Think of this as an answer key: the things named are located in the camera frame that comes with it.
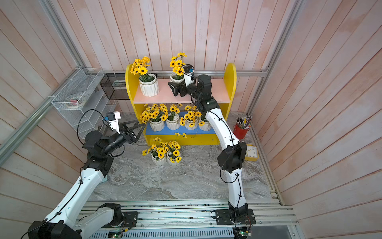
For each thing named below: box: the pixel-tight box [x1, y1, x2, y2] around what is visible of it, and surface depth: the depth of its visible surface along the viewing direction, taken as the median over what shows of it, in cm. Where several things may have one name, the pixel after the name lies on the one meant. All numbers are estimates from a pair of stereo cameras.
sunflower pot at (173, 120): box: [166, 104, 181, 131], surface depth 90 cm
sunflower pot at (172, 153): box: [164, 140, 183, 166], surface depth 87 cm
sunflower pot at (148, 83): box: [129, 55, 160, 98], surface depth 70 cm
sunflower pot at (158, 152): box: [141, 137, 169, 167], surface depth 89 cm
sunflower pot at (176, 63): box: [169, 52, 188, 83], surface depth 68 cm
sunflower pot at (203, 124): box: [197, 114, 213, 131], surface depth 91 cm
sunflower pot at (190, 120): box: [179, 105, 203, 131], surface depth 86 cm
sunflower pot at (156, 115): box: [139, 103, 169, 132], surface depth 86 cm
